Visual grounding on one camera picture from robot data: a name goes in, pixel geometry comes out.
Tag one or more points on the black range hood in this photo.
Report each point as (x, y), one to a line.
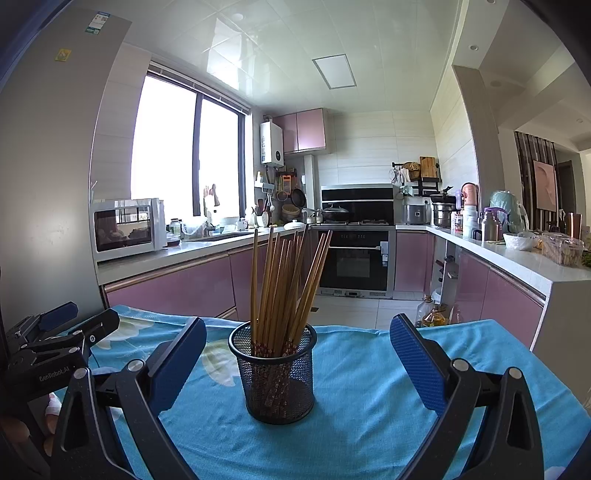
(358, 198)

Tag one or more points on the pink upper kitchen cabinets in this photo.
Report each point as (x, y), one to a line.
(304, 131)

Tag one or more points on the glass jar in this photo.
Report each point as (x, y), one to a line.
(174, 227)

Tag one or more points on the steel kettle with purple lid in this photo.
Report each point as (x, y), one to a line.
(491, 228)

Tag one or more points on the ceiling light panel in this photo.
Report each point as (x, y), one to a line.
(334, 71)

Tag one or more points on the pink lower kitchen cabinets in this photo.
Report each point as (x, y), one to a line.
(175, 286)

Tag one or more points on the built-in black oven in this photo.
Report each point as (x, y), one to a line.
(355, 263)

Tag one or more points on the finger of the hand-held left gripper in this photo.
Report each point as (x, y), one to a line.
(104, 325)
(57, 316)

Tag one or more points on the bamboo basket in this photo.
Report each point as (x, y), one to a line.
(291, 213)

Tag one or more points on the grey refrigerator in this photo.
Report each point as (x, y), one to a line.
(55, 184)

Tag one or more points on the black mesh utensil holder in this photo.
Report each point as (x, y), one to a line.
(277, 392)

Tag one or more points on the bunch of wooden chopsticks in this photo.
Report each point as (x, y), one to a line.
(277, 300)

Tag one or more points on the pink kitchen cabinets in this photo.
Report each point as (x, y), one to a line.
(175, 286)
(304, 131)

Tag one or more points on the white container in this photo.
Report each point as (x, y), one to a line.
(471, 224)

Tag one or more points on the white bowl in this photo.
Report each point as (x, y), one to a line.
(521, 242)

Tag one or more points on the dark striped curtain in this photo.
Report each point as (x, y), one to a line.
(524, 184)

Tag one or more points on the white kitchen countertop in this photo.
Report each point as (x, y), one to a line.
(508, 258)

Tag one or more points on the black kitchen rack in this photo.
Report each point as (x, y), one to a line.
(415, 184)

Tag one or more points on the kitchen window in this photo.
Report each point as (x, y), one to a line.
(161, 147)

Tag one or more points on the dark wooden door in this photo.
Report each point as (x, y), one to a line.
(567, 194)

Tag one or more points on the person's left hand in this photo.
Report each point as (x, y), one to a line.
(50, 423)

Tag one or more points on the hanging black frying pan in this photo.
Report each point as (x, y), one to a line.
(298, 197)

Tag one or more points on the steel rice cooker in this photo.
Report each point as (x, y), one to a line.
(418, 213)

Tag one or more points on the steel steamer pot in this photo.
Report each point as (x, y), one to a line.
(444, 214)

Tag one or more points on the white microwave oven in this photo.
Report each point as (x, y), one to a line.
(124, 230)

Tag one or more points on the blue printed tablecloth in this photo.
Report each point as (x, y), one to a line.
(360, 415)

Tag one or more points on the clear plastic food container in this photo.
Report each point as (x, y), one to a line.
(561, 251)

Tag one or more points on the wooden cutting board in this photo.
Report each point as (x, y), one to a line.
(428, 167)

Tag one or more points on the cooking oil bottle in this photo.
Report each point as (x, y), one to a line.
(438, 318)
(425, 314)

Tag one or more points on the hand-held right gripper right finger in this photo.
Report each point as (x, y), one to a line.
(415, 364)

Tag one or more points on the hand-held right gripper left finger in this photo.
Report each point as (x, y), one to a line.
(180, 364)

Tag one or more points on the black wok with lid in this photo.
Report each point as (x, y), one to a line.
(336, 214)

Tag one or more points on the white water heater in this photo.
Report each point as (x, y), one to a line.
(272, 145)

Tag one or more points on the orange grater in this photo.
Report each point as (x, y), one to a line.
(288, 183)

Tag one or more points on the white lidded dish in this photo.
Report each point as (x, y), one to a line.
(295, 225)

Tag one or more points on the pink thermos jug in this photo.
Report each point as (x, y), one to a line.
(469, 196)

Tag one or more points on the pink wall picture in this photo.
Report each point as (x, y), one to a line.
(545, 184)

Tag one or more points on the copper cup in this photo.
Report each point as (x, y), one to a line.
(576, 226)

